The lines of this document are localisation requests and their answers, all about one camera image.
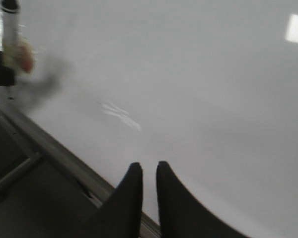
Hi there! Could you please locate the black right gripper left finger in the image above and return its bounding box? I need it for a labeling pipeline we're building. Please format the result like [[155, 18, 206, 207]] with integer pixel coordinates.
[[66, 162, 143, 238]]

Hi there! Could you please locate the white whiteboard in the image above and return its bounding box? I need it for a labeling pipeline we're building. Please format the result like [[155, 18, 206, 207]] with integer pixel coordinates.
[[0, 0, 298, 238]]

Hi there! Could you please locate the red magnet taped to marker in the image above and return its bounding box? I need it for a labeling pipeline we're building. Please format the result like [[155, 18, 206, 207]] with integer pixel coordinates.
[[16, 36, 35, 74]]

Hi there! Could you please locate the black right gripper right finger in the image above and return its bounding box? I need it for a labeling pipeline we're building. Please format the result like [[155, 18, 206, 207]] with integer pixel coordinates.
[[156, 161, 246, 238]]

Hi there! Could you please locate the grey whiteboard frame rail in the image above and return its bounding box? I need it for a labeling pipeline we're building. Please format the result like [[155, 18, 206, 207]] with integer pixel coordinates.
[[0, 106, 161, 238]]

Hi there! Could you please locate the black white whiteboard marker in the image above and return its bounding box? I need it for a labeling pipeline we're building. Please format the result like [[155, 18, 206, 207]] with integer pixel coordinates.
[[0, 0, 22, 100]]

